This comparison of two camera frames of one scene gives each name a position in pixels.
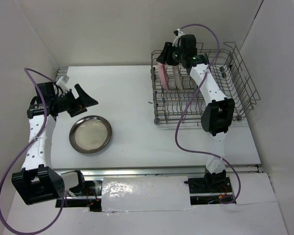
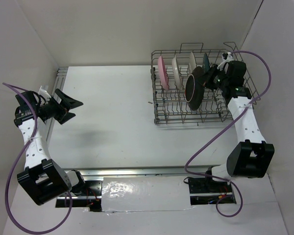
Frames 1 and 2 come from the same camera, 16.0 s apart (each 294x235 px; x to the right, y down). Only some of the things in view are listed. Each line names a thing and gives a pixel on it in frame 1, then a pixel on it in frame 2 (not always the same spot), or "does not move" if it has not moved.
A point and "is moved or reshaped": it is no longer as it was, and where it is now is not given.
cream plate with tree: x=192 y=83 is moved or reshaped
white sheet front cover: x=146 y=193 does not move
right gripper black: x=167 y=49 to x=213 y=71
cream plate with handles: x=177 y=77 does not move
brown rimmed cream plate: x=90 y=134 to x=195 y=89
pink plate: x=162 y=70 does not move
